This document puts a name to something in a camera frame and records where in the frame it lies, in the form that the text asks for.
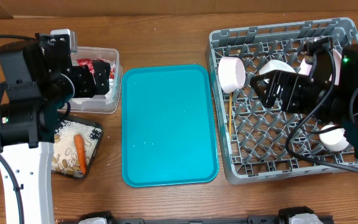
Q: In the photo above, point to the teal serving tray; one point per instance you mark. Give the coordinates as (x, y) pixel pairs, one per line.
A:
(168, 129)

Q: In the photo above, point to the red snack wrapper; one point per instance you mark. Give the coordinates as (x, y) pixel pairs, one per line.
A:
(90, 64)

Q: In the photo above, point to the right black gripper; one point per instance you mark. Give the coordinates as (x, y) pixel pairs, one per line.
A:
(298, 94)

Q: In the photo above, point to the white cup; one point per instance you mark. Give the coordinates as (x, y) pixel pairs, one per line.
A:
(272, 65)

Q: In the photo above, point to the black plastic tray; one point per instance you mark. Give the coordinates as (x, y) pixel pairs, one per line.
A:
(92, 146)

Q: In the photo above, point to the large pink plate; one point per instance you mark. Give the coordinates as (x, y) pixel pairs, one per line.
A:
(306, 65)

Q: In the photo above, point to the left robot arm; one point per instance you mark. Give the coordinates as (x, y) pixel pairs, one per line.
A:
(40, 80)

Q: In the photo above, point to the wooden chopstick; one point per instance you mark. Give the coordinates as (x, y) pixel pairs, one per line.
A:
(230, 117)

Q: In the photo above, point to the pile of food scraps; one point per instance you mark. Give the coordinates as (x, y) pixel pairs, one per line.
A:
(67, 152)

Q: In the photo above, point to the clear plastic bin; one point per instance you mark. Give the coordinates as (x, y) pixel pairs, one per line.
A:
(103, 104)

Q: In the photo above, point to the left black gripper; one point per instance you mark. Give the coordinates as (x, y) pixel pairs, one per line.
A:
(85, 89)

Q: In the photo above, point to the grey dishwasher rack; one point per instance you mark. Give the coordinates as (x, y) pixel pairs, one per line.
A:
(256, 152)

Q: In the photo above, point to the orange carrot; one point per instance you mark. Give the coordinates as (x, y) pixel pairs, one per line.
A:
(80, 150)

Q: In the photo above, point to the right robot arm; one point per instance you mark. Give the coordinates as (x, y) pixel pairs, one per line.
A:
(326, 93)

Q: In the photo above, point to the bowl with food scraps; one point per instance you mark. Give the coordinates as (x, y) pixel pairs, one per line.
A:
(231, 74)

